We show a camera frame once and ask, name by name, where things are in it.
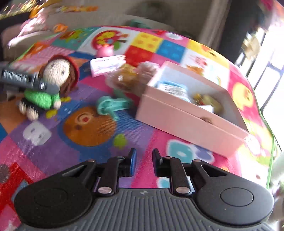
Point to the white and pink card packet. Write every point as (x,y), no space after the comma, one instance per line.
(106,65)

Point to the pink pig toy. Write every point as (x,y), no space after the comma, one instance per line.
(104,52)

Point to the colourful cartoon play mat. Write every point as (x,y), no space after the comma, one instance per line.
(88,137)

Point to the blue-lidded jar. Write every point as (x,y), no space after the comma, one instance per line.
(175,90)

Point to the black window grille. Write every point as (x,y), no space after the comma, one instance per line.
(259,73)

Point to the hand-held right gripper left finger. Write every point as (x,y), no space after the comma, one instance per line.
(133,163)

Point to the bread packet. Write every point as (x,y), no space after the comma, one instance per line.
(126,75)

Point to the beige curtain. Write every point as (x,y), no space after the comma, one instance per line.
(213,20)

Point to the yellow green wrapped item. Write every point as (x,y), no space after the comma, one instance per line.
(210,102)

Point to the orange plush toy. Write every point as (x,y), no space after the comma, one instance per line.
(59,27)

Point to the teal plastic toy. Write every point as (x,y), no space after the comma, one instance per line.
(106,106)

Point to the cream hanging cloth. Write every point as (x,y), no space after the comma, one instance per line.
(250,45)

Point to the pink cardboard box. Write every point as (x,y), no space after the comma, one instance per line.
(177,124)

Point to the teal plastic object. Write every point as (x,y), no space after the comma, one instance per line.
(136,23)

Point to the pink plush toy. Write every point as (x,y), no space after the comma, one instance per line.
(31,24)

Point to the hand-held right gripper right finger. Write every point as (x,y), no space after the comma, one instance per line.
(156,170)

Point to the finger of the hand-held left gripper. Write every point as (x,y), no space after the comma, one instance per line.
(47,87)

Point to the knitted doll green sweater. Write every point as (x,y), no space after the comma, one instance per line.
(55,71)

